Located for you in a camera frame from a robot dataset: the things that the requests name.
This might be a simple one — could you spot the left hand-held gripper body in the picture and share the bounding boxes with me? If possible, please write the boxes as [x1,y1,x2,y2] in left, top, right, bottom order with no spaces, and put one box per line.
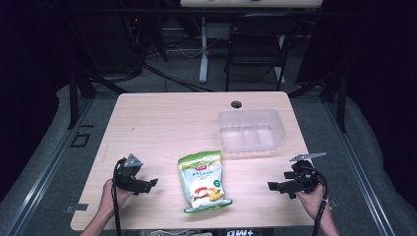
[113,153,147,192]

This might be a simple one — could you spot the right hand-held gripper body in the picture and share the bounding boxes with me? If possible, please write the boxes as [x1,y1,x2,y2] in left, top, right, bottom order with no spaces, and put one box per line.
[282,151,328,199]

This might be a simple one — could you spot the person's right hand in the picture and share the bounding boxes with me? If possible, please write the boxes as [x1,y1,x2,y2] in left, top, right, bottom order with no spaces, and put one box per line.
[294,184,329,221]

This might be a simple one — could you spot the person's left hand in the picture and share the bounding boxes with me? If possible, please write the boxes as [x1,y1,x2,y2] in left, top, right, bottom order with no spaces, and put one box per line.
[98,178,135,214]

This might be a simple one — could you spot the green and white snack bag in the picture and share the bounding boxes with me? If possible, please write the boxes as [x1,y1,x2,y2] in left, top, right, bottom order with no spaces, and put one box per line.
[177,149,234,214]

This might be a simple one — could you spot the black box with white print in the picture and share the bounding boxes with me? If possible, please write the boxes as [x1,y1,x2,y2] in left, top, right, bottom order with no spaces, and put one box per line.
[225,228,264,236]

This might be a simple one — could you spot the grey tape piece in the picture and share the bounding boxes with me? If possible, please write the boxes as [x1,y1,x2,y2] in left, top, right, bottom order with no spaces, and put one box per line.
[64,203,89,214]

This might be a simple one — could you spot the clear plastic container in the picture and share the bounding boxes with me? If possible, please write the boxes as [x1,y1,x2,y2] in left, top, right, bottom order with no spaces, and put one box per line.
[217,108,286,155]

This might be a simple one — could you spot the black metal stand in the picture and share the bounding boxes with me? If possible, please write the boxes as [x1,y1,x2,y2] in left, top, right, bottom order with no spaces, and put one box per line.
[288,67,348,134]
[66,67,130,130]

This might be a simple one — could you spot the dark equipment cabinet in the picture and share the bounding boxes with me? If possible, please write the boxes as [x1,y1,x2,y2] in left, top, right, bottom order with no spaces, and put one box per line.
[77,14,146,76]

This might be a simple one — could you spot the black folding chair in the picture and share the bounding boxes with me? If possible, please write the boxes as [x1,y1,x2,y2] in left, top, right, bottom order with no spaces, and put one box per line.
[223,14,299,92]

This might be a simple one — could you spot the white desk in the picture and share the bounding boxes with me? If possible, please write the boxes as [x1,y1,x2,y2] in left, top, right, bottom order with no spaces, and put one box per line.
[179,0,325,85]

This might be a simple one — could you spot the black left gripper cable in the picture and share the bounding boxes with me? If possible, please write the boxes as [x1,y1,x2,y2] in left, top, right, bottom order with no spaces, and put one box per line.
[111,157,123,236]

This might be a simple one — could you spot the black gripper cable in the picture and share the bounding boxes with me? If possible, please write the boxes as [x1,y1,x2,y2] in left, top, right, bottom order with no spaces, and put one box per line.
[111,157,123,236]
[303,165,329,236]

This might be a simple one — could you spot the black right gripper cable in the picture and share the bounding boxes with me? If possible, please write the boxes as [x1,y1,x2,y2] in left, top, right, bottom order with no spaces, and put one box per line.
[303,165,329,236]

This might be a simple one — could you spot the grey metal floor rail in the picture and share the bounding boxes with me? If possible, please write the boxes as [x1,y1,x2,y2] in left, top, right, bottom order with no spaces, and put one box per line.
[323,101,399,236]
[3,97,96,236]

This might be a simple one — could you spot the black floor cable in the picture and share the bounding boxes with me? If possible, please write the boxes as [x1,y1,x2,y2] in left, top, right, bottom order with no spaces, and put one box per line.
[143,62,215,93]

